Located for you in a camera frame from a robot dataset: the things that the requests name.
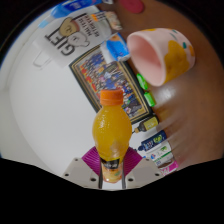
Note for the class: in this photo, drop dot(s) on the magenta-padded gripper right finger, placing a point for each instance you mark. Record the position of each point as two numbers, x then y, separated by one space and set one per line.
145 171

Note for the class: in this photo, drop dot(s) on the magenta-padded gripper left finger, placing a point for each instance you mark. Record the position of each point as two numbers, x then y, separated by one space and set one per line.
78 171

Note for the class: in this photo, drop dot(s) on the orange juice bottle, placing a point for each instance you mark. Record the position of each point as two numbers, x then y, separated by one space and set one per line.
111 133

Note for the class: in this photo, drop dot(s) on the white shampoo bottle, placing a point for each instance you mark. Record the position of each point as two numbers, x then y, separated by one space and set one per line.
161 153

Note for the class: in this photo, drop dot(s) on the amber pump bottle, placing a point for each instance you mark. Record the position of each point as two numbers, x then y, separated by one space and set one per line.
148 124

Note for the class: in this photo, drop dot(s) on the framed group photo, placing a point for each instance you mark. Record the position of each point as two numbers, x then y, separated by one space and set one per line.
103 76

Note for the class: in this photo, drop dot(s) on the pink and yellow mug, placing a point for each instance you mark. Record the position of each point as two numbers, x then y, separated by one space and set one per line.
173 56

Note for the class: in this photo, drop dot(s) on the blue tissue pack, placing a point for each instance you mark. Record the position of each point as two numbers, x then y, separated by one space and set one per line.
116 46

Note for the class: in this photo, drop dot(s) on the white paper gift bag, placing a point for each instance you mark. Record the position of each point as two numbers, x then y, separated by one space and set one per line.
70 40

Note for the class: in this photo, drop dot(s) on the small snack packet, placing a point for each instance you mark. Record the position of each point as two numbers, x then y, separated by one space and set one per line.
114 20

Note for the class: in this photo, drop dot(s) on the colourful puzzle cube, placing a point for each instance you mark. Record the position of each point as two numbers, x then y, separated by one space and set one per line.
99 16

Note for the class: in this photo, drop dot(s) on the blue detergent bottle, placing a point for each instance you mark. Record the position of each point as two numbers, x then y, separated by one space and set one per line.
73 6

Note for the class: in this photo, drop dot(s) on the flat round red coaster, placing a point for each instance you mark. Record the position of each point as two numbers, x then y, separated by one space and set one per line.
132 5

